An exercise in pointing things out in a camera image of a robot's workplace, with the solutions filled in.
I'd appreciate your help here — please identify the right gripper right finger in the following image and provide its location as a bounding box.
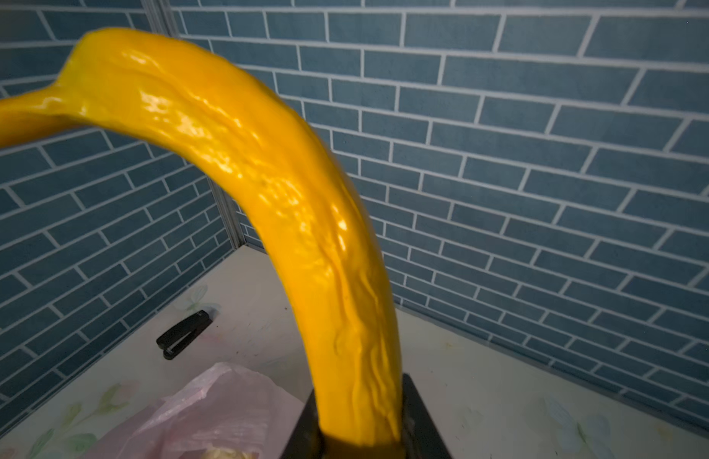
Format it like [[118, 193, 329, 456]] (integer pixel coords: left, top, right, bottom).
[[402, 374, 452, 459]]

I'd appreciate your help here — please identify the yellow fake banana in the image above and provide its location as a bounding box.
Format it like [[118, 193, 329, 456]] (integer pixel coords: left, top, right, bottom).
[[0, 28, 405, 458]]

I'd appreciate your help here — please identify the pink plastic bag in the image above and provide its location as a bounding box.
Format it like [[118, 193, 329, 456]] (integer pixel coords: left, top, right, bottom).
[[83, 363, 304, 458]]

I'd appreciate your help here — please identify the black stapler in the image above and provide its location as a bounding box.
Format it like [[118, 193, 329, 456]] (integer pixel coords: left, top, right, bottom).
[[156, 310, 213, 361]]

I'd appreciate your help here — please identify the cream fake fruit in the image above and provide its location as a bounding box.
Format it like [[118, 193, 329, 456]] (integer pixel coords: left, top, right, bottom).
[[200, 448, 259, 459]]

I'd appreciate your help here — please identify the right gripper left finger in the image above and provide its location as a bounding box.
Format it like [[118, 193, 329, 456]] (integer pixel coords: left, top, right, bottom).
[[280, 391, 325, 459]]

